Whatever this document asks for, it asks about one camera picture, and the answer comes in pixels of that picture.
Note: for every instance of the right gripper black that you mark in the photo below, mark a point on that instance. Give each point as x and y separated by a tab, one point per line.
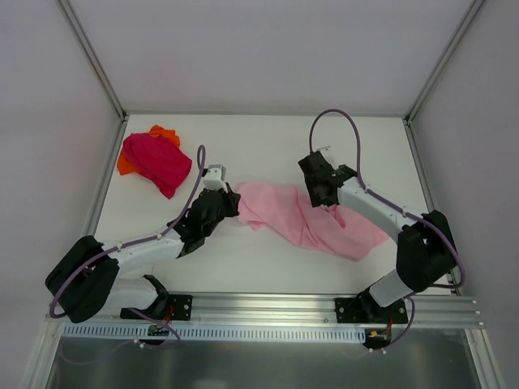
318	188

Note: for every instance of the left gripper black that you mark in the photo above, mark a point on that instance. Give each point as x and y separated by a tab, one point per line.
226	198

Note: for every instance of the light pink t shirt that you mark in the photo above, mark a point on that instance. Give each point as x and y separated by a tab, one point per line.
287	211

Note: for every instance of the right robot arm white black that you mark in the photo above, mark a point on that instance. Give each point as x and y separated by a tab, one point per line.
425	248

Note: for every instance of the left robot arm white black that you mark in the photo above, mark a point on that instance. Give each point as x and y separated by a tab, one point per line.
91	275

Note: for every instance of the magenta folded t shirt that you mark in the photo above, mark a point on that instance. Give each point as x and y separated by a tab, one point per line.
158	160

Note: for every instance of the orange folded t shirt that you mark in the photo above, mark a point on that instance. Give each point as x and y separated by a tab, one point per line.
124	165

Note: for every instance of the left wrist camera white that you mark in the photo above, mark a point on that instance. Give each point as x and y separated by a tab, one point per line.
214	178

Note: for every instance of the aluminium mounting rail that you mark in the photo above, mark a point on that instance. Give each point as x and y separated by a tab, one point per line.
427	311

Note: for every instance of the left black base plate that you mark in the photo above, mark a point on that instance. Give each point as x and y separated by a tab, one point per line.
178	306

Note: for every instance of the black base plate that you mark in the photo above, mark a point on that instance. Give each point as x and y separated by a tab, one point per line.
354	310
178	306

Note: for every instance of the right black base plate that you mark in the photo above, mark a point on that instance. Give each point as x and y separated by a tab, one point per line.
354	310

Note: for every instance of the white slotted cable duct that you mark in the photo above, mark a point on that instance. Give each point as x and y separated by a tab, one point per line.
206	332

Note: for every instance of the right aluminium frame post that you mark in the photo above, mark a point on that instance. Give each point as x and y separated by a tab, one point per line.
446	54

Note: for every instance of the aluminium frame post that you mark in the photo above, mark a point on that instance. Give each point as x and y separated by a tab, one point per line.
81	36
446	54

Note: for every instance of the left aluminium frame post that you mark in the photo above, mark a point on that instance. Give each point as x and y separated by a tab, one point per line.
81	36

